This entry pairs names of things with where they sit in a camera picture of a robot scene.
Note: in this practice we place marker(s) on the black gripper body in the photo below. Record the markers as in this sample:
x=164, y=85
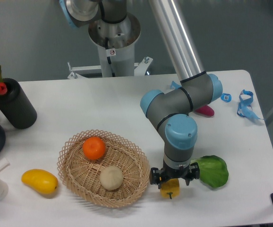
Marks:
x=167, y=172

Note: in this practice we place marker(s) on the yellow bell pepper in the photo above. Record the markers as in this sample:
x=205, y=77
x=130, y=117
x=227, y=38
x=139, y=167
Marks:
x=170, y=189

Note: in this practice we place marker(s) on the blue round tag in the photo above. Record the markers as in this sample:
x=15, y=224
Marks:
x=226, y=97

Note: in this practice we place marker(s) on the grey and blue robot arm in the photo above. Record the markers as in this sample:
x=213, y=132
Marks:
x=167, y=112

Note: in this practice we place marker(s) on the woven wicker basket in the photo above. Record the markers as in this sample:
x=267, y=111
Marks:
x=82, y=175

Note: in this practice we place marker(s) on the blue ribbon strip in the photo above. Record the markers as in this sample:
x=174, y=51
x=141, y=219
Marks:
x=174, y=85

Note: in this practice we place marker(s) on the green bok choy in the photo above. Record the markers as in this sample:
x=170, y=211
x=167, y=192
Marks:
x=213, y=170

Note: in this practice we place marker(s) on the beige steamed bun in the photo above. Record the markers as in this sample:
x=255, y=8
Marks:
x=111, y=178

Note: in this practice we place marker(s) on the purple sweet potato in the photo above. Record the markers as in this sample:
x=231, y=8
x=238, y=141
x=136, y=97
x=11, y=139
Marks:
x=205, y=111

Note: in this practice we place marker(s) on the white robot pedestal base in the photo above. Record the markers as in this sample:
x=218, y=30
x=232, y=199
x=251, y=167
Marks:
x=116, y=49

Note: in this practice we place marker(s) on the black cylindrical vase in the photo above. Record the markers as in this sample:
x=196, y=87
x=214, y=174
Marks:
x=16, y=106

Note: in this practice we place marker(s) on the yellow mango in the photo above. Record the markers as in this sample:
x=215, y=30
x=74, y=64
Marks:
x=40, y=180

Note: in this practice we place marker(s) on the orange fruit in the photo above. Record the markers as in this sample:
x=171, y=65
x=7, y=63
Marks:
x=94, y=148

